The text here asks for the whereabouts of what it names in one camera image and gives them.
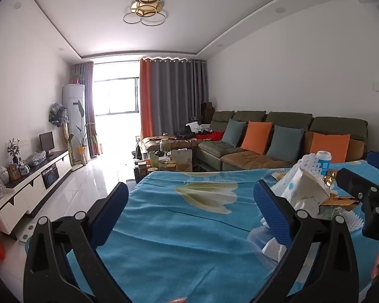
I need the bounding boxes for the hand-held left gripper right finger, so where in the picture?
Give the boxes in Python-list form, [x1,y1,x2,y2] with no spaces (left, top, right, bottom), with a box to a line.
[253,179,359,303]

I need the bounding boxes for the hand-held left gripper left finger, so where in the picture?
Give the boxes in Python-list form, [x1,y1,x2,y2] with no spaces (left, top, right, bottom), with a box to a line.
[23,181,136,303]

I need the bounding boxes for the white tissue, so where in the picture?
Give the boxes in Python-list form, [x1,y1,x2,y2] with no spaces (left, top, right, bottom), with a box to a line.
[262,196,319,261]

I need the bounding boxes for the crumpled gold foil wrapper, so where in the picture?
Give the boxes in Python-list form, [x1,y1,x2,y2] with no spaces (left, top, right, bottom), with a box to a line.
[321,170,339,187]

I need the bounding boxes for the gold foil packet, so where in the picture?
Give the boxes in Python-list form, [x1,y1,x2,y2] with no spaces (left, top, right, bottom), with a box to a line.
[318,195,361,207]

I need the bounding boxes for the blue label cup white lid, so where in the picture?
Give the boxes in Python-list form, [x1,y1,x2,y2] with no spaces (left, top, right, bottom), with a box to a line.
[316,151,333,176]

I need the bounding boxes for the white fluted paper liner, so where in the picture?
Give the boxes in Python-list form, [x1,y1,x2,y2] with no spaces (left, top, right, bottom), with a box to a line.
[332,211,364,232]

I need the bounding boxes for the clear cracker packet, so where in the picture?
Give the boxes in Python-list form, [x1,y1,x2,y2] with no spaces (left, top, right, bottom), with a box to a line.
[271,170,292,181]

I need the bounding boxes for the orange pillow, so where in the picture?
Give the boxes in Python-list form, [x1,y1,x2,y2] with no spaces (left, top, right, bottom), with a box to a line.
[310,132,351,164]
[241,121,273,155]

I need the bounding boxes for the coffee table with jars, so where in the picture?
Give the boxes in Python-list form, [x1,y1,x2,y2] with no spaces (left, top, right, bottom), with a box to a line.
[133,139,194,184]

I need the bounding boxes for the blue floral blanket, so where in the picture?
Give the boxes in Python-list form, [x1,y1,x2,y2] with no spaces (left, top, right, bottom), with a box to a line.
[66,160,379,303]

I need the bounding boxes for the tall leafy potted plant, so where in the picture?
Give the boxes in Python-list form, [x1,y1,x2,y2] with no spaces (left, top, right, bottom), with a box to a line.
[68,99,97,165]

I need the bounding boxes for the teal pillow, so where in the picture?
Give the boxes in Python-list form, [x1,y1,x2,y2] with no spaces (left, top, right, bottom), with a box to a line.
[222,118,247,148]
[267,125,304,164]

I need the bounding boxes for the brown paper bag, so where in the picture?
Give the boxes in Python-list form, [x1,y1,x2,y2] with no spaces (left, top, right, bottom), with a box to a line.
[171,148,194,173]

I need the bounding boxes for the white TV cabinet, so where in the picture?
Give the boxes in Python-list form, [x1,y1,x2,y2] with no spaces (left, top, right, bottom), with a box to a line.
[0,150,73,239]

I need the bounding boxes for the clear plastic bag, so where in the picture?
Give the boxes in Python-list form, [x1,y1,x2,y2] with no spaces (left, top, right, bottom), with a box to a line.
[30,150,48,167]

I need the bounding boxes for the grey sofa with cushions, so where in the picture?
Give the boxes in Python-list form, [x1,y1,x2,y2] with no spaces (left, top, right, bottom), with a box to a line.
[142,110,369,173]

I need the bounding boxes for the black monitor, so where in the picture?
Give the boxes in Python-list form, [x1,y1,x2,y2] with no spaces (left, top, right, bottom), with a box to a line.
[39,131,55,159]

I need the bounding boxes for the white bathroom scale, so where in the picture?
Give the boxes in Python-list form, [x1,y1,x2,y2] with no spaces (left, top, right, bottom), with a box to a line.
[17,222,36,241]

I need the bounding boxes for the white standing air conditioner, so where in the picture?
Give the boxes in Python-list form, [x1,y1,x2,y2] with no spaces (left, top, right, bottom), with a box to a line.
[62,84,89,165]

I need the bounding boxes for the striped purple curtain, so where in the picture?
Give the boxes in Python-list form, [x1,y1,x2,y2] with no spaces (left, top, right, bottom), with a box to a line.
[71,61,99,157]

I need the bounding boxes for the covered standing fan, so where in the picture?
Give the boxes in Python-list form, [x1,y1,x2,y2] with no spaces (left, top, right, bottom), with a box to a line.
[48,103,70,154]

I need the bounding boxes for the window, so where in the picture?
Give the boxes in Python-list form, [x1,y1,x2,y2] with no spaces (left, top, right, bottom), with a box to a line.
[94,76,140,116]

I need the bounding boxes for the pile of clothes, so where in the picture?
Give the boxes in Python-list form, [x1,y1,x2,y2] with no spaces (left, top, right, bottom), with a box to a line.
[176,121,225,141]

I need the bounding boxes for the small plant in blue vase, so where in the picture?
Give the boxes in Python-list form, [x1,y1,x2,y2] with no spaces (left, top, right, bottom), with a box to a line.
[6,138,21,165]

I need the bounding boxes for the orange and grey curtain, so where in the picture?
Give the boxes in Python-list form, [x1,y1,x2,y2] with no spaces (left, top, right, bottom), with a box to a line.
[139,57,209,139]

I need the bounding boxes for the wooden picture frame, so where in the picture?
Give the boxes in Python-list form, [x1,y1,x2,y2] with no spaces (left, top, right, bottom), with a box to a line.
[7,163,21,181]

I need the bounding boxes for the ring ceiling lamp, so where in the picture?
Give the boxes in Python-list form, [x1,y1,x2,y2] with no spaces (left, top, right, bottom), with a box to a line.
[123,0,173,27]

